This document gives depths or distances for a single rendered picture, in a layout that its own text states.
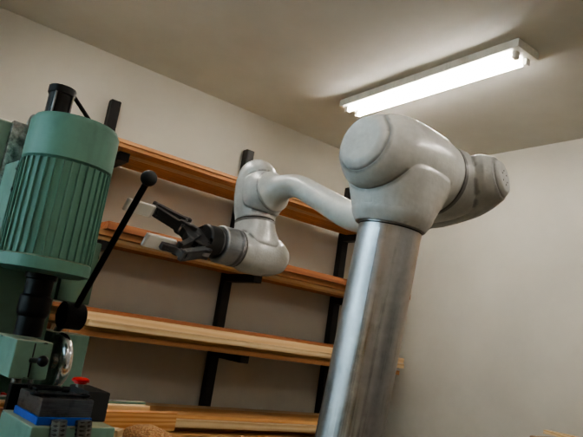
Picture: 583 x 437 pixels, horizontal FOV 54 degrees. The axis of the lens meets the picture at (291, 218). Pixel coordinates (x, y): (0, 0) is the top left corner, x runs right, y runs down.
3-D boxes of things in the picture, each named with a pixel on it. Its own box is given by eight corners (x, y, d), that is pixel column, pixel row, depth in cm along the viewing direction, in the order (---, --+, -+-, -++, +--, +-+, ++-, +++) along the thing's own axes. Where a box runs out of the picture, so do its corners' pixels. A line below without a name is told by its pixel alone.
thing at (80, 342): (40, 386, 127) (52, 331, 130) (28, 381, 132) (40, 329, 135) (80, 388, 133) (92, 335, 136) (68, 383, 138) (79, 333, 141)
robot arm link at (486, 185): (431, 181, 116) (389, 159, 107) (518, 153, 103) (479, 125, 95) (435, 244, 111) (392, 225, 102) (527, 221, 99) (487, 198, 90)
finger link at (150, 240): (169, 251, 120) (170, 253, 120) (140, 244, 116) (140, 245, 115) (176, 239, 120) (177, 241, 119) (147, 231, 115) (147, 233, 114)
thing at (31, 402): (36, 425, 88) (44, 388, 89) (10, 411, 96) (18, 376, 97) (114, 426, 96) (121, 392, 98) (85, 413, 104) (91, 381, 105)
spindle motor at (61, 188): (11, 266, 102) (52, 102, 108) (-20, 264, 114) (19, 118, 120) (103, 283, 113) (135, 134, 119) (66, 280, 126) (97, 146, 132)
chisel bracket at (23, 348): (5, 387, 104) (16, 339, 105) (-19, 375, 114) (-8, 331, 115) (46, 388, 109) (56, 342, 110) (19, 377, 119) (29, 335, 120)
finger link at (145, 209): (156, 207, 128) (155, 205, 129) (128, 198, 124) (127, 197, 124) (150, 218, 129) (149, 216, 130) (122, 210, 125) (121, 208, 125)
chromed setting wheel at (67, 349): (54, 394, 121) (68, 334, 124) (32, 384, 130) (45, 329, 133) (68, 394, 123) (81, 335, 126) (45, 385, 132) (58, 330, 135)
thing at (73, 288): (55, 300, 132) (71, 236, 135) (41, 297, 139) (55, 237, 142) (90, 305, 138) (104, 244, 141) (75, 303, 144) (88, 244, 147)
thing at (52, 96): (33, 151, 123) (52, 78, 127) (20, 155, 129) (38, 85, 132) (69, 163, 129) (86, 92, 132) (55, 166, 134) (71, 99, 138)
